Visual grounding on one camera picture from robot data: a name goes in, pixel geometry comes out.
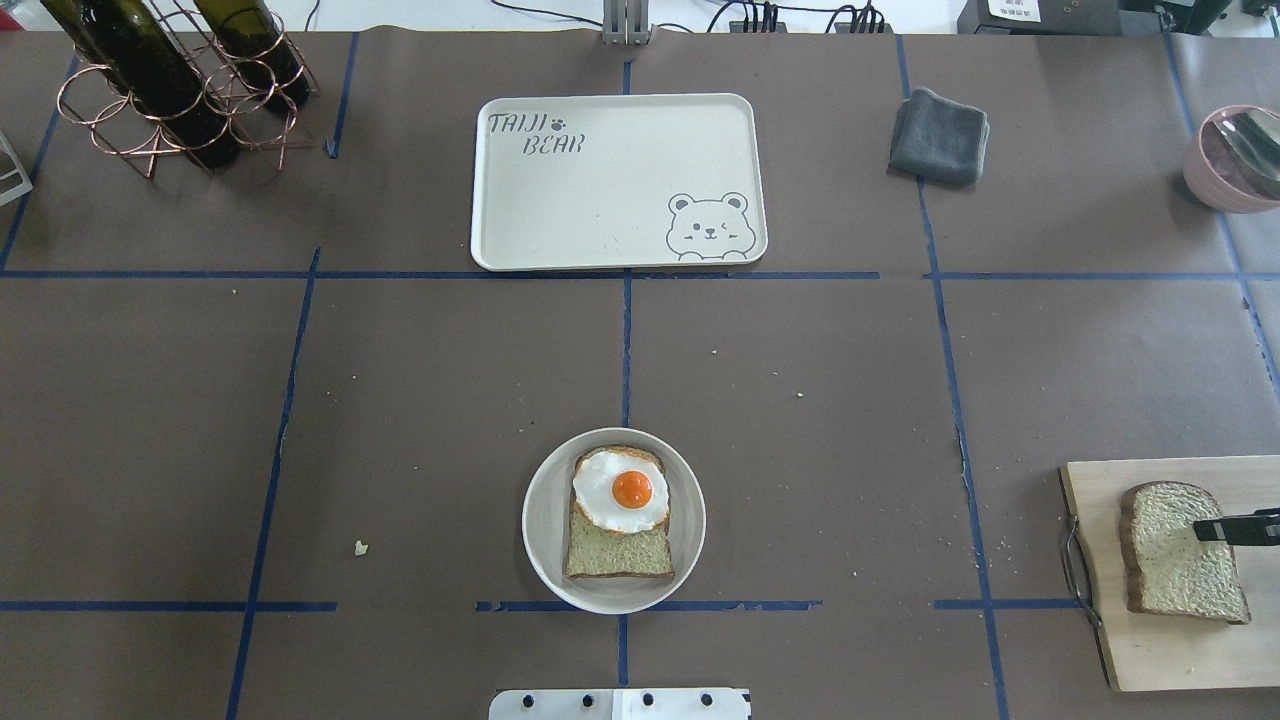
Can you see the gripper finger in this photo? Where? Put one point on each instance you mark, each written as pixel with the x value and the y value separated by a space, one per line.
pixel 1258 529

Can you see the plain bread slice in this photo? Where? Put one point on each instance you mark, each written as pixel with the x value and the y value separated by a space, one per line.
pixel 1168 570

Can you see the cream bear tray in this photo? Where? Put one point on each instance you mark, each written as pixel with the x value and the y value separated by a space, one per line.
pixel 617 181

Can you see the pink bowl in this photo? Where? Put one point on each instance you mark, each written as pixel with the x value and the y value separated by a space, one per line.
pixel 1211 175

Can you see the metal scoop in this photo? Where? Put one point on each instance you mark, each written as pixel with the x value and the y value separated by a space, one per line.
pixel 1251 136

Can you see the folded grey cloth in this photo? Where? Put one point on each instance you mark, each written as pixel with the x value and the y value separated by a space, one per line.
pixel 939 138

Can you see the black box device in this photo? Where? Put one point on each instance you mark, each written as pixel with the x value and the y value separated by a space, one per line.
pixel 1031 17

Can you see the bread slice under egg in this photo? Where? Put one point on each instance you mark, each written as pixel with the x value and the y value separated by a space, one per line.
pixel 596 553

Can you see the fried egg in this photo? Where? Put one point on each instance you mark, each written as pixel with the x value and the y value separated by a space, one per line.
pixel 621 489

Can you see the white round plate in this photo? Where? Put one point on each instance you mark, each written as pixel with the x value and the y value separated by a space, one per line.
pixel 546 527

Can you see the middle green wine bottle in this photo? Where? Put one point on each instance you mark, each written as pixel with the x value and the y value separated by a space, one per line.
pixel 266 63

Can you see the green wine bottle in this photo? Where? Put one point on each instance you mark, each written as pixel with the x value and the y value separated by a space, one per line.
pixel 126 37
pixel 266 63

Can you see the front green wine bottle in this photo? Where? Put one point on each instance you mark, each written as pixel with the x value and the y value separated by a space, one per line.
pixel 126 37

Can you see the aluminium frame post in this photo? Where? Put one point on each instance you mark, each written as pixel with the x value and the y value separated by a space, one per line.
pixel 626 22

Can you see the copper wire bottle rack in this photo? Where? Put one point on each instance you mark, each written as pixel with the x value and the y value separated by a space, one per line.
pixel 91 101

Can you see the white wire cup rack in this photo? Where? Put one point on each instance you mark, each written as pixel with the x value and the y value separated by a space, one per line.
pixel 15 181

